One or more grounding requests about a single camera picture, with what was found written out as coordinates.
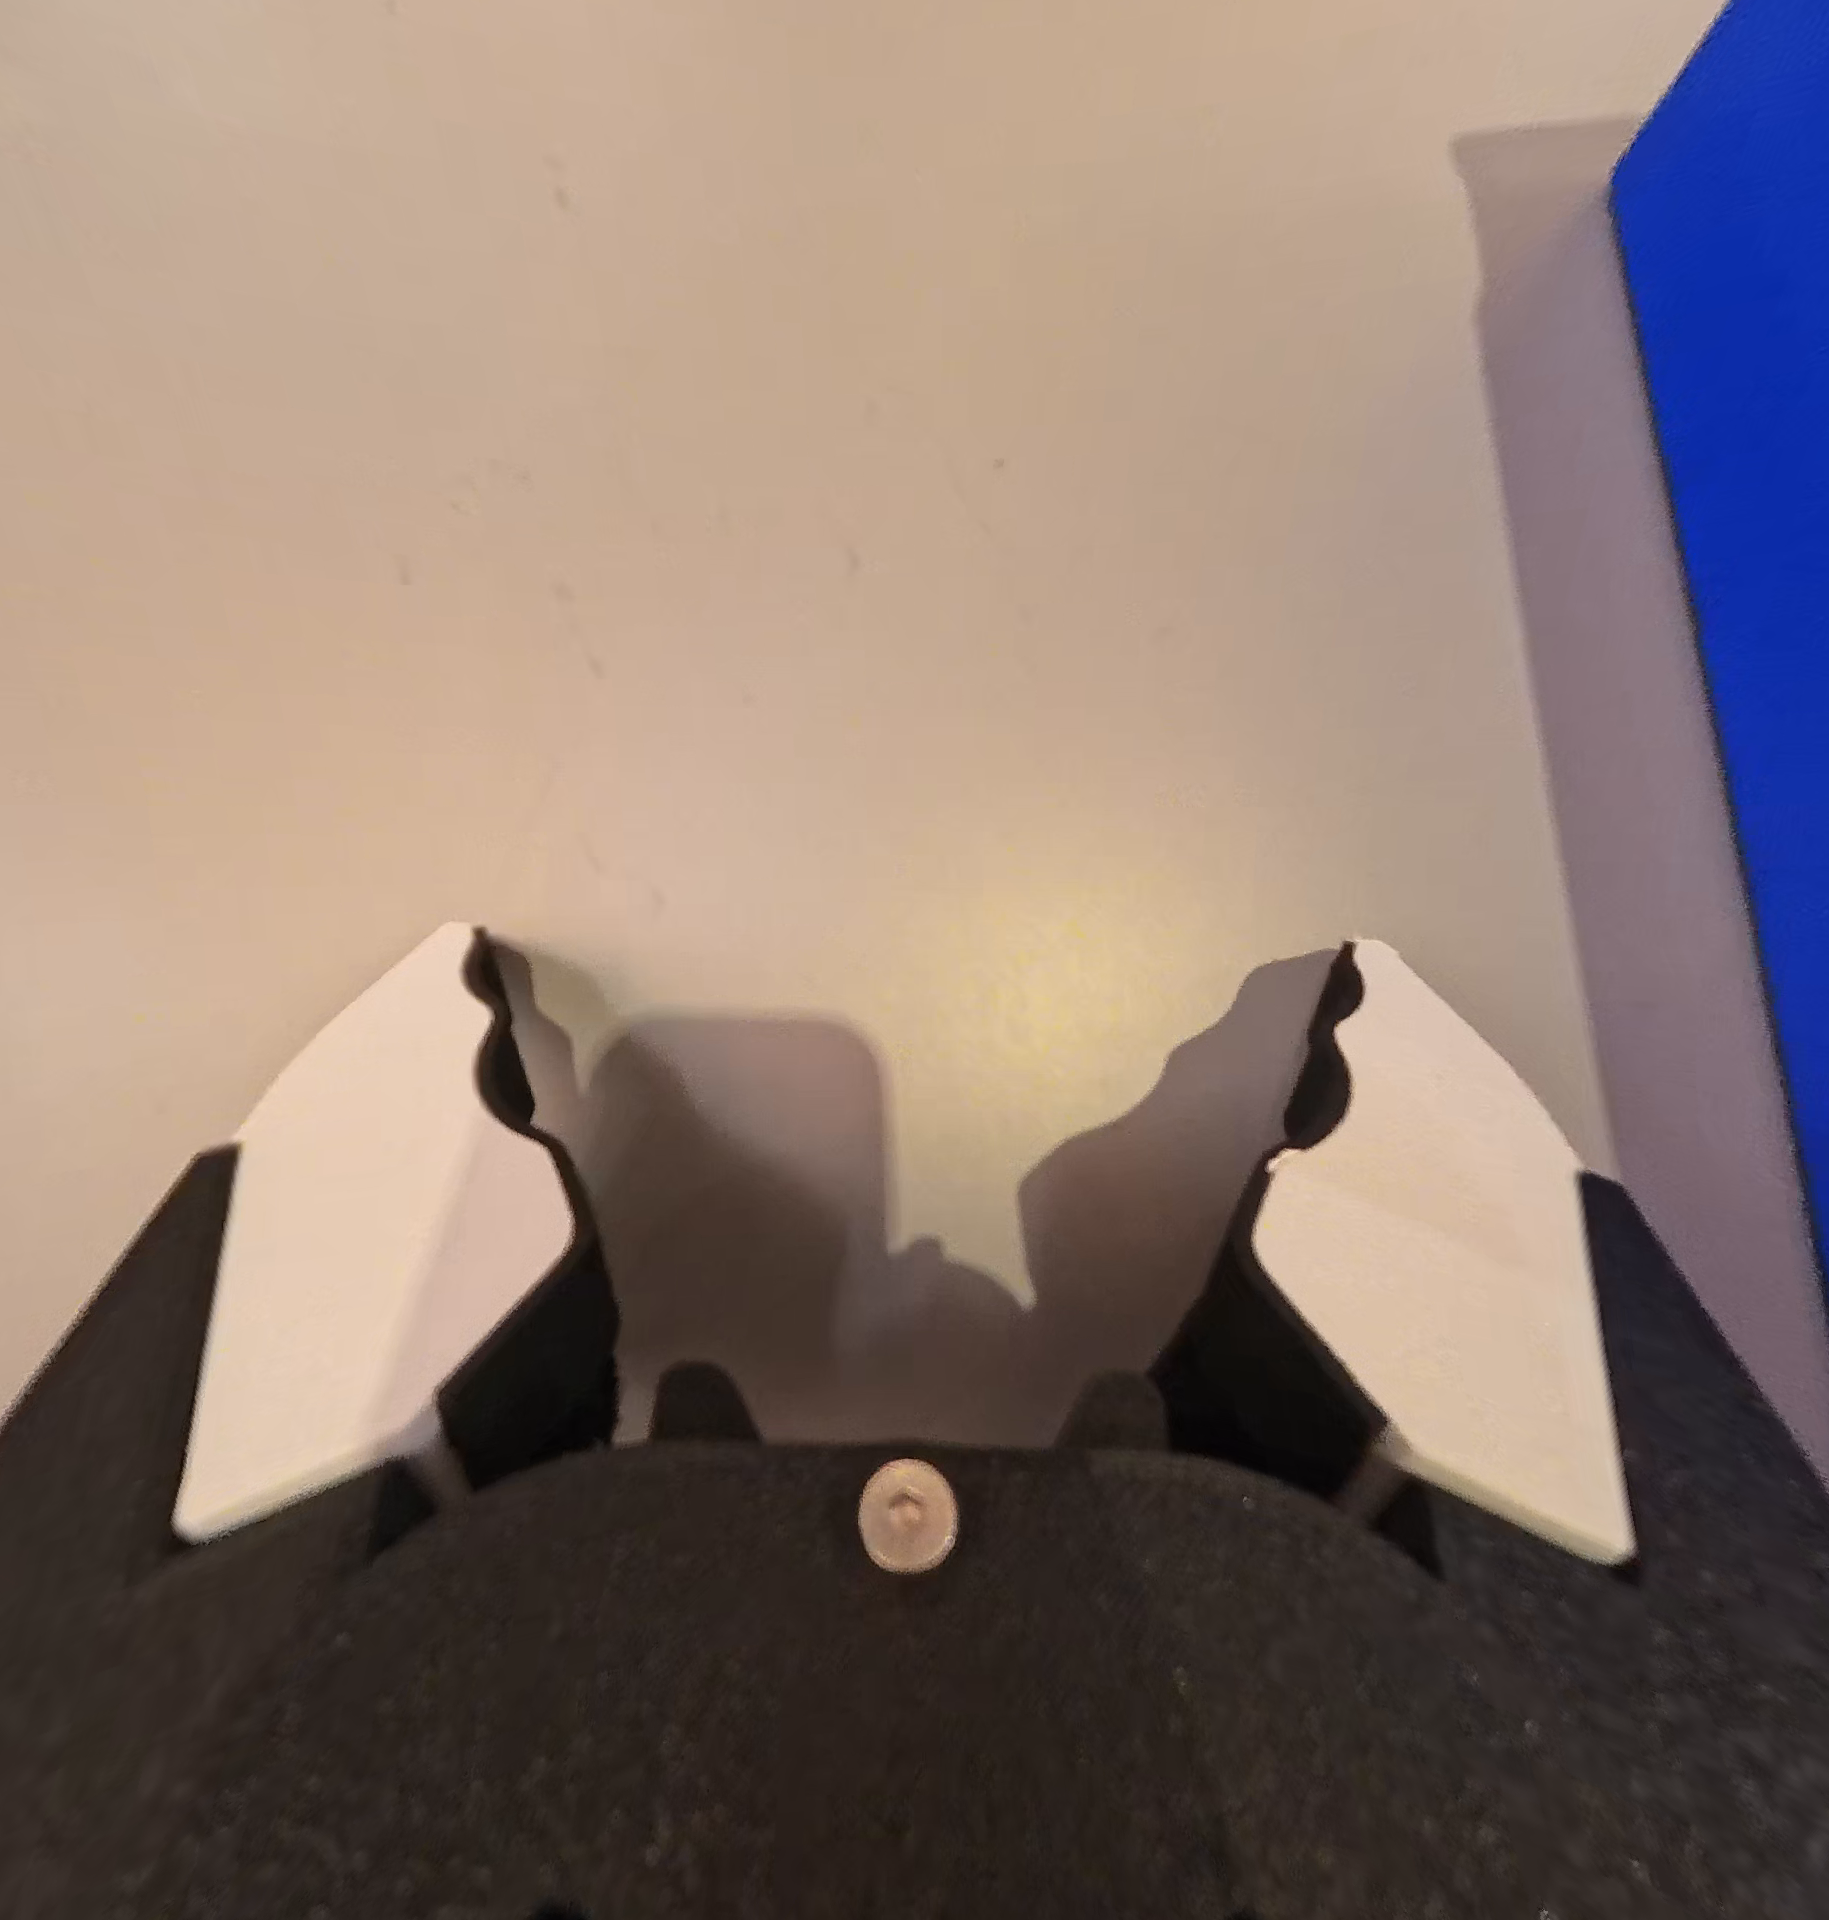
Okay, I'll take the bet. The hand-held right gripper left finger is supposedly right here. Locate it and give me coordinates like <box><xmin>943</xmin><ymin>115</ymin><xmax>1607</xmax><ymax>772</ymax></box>
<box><xmin>173</xmin><ymin>923</ymin><xmax>622</xmax><ymax>1548</ymax></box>

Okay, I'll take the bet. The blue plastic bin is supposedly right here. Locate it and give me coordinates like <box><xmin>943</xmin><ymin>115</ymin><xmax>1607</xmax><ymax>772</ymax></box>
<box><xmin>1607</xmin><ymin>0</ymin><xmax>1829</xmax><ymax>1479</ymax></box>

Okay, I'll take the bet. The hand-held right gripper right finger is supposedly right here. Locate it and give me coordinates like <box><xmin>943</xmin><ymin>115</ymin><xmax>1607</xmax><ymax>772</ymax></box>
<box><xmin>1149</xmin><ymin>941</ymin><xmax>1634</xmax><ymax>1570</ymax></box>

